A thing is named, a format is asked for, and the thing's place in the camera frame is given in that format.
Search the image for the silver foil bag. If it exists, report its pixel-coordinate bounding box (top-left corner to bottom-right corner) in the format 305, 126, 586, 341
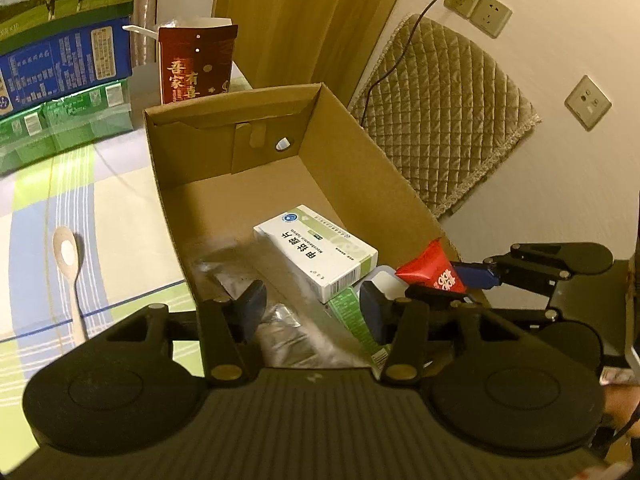
192, 245, 392, 369

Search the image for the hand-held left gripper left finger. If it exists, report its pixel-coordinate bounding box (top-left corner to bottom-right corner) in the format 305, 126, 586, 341
107, 280, 268, 387

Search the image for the empty wall socket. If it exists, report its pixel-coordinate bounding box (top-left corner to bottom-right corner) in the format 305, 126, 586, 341
472, 0, 514, 39

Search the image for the wooden spoon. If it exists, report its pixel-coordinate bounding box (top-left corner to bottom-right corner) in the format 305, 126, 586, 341
52, 226, 91, 346

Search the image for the brown cardboard box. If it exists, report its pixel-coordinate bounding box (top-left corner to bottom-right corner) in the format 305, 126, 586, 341
142, 82, 493, 376

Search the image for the quilted beige chair cover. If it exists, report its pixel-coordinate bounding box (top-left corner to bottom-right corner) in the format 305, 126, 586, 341
347, 12, 542, 219

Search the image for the small wall socket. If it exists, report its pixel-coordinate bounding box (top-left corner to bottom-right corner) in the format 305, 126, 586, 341
564, 75, 612, 131

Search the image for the brown curtain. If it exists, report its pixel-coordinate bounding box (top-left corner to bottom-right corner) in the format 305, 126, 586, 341
212, 0, 417, 92

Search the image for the white medicine box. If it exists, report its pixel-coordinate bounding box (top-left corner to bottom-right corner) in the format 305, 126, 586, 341
252, 204, 379, 305

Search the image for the dark red gift box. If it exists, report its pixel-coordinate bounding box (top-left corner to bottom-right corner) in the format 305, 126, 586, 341
157, 17, 239, 106

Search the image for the black power cord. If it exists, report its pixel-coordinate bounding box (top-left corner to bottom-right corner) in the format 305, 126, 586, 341
359, 0, 472, 122

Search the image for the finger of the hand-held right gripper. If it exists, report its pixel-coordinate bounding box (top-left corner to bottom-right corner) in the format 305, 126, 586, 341
452, 244, 571, 297
406, 285, 473, 306

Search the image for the blue milk carton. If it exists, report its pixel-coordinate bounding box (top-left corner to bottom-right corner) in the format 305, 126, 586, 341
0, 0, 137, 122

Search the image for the green wrapped box pack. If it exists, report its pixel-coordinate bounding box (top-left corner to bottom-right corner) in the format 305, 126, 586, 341
0, 77, 134, 177

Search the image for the red snack packet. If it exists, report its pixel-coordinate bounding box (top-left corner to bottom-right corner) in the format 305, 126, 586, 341
395, 238, 468, 294

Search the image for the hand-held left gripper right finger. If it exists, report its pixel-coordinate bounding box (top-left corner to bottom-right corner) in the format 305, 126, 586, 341
360, 281, 501, 386

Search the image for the beige curtain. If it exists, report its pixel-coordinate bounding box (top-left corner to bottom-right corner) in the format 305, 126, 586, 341
132, 0, 162, 67

